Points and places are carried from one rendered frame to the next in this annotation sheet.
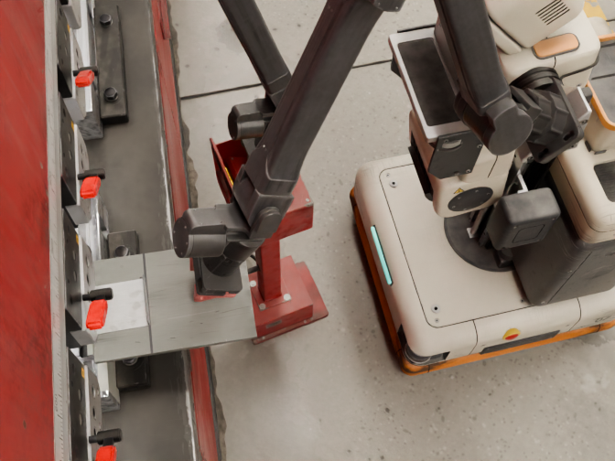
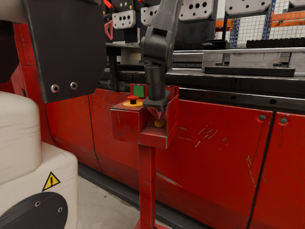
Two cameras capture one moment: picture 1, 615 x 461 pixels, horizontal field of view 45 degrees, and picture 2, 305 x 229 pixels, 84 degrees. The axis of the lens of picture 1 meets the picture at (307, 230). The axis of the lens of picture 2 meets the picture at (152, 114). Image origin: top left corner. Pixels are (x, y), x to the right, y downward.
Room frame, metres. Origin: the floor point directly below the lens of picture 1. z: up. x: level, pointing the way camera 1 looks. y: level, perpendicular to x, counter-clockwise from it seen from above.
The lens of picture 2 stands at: (1.25, -0.30, 0.93)
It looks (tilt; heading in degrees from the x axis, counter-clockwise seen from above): 18 degrees down; 135
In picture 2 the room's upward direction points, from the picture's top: straight up
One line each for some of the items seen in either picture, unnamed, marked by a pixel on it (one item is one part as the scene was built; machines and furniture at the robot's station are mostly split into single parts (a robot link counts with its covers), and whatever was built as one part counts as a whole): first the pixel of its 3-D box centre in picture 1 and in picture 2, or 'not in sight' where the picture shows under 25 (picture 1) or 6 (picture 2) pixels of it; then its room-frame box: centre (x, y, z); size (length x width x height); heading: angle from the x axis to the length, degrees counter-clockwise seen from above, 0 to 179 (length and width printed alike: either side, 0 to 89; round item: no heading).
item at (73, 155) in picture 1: (49, 165); (158, 7); (0.58, 0.40, 1.18); 0.15 x 0.09 x 0.17; 12
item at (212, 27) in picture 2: not in sight; (147, 37); (0.07, 0.81, 1.12); 1.13 x 0.02 x 0.44; 12
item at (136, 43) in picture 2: not in sight; (131, 37); (0.41, 0.37, 1.05); 0.10 x 0.02 x 0.10; 12
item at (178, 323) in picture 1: (171, 299); (113, 46); (0.44, 0.22, 1.00); 0.26 x 0.18 x 0.01; 102
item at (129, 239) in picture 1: (128, 307); (131, 67); (0.46, 0.32, 0.89); 0.30 x 0.05 x 0.03; 12
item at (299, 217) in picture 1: (263, 184); (146, 112); (0.81, 0.10, 0.75); 0.20 x 0.16 x 0.18; 25
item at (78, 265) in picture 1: (52, 284); (126, 12); (0.39, 0.36, 1.18); 0.15 x 0.09 x 0.17; 12
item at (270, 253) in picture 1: (267, 252); (147, 193); (0.81, 0.10, 0.39); 0.05 x 0.05 x 0.54; 25
